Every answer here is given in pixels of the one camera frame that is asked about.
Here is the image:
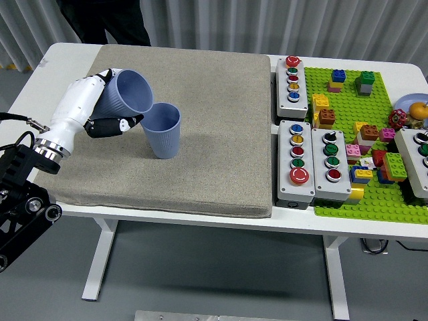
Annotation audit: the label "grey selector switch control box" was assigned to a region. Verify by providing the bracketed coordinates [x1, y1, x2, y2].
[310, 127, 352, 203]

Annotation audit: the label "red valve handwheel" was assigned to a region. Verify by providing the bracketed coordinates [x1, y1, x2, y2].
[387, 109, 407, 130]

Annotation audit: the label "white power strip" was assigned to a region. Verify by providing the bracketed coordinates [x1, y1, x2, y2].
[360, 237, 390, 255]

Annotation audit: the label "magenta toy brick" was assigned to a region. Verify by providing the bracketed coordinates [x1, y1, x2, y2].
[379, 127, 397, 143]

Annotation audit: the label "large green toy brick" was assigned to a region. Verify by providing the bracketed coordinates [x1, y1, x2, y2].
[383, 152, 408, 181]

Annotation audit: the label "grey control box black buttons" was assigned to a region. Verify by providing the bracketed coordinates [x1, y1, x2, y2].
[394, 128, 428, 200]

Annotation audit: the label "orange-brown toy brick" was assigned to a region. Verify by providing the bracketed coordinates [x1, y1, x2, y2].
[360, 124, 380, 141]

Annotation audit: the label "grey toy brick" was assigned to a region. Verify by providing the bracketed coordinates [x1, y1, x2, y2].
[354, 78, 373, 97]

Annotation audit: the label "grey five-button control box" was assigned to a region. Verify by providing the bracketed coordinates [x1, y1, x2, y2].
[276, 119, 317, 211]
[274, 56, 309, 122]

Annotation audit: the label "light blue plate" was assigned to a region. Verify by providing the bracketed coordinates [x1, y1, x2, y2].
[395, 93, 428, 130]

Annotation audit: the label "translucent yellow toy brick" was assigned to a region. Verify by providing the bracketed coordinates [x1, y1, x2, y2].
[344, 187, 364, 205]

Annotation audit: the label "white table leg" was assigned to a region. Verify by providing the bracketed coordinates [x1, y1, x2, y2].
[82, 219, 118, 302]
[322, 235, 350, 321]

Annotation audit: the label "brown toy brick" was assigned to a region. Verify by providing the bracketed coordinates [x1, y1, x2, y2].
[318, 108, 336, 126]

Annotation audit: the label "red toy brick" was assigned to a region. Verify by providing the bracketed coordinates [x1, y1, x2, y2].
[371, 149, 389, 167]

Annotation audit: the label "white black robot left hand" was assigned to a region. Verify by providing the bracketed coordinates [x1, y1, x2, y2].
[41, 68, 145, 153]

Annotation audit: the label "person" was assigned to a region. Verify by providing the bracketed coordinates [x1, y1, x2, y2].
[56, 0, 151, 47]

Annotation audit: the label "orange fruit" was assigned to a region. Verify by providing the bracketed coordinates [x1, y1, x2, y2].
[409, 102, 428, 120]

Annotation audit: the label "grey-brown fabric mat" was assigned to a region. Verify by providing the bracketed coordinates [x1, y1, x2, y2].
[33, 44, 272, 219]

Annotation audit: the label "blue ribbed plastic cup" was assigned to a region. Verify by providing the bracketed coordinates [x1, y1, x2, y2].
[140, 102, 182, 160]
[94, 69, 154, 126]

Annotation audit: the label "black power cable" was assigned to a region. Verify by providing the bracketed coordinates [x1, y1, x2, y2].
[396, 240, 428, 251]

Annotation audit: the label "green studded baseplate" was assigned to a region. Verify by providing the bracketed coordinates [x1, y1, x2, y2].
[303, 66, 428, 225]

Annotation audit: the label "yellow brick on blue brick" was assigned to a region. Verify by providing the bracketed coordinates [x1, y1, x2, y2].
[349, 166, 374, 185]

